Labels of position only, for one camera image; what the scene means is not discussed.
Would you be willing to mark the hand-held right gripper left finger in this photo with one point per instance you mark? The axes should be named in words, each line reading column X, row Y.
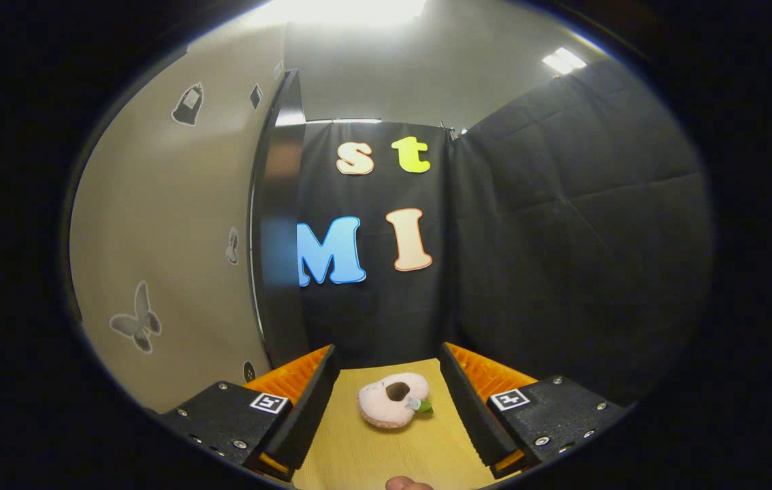
column 311, row 415

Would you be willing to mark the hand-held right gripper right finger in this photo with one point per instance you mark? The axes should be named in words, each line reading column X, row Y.
column 468, row 415

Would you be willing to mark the pink apple-shaped coaster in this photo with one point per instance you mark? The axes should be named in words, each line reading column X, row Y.
column 379, row 408

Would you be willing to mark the beige cabinet door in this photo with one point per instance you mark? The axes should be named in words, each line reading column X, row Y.
column 175, row 224

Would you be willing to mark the ceiling light panel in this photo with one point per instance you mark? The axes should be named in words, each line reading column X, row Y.
column 338, row 10
column 564, row 60

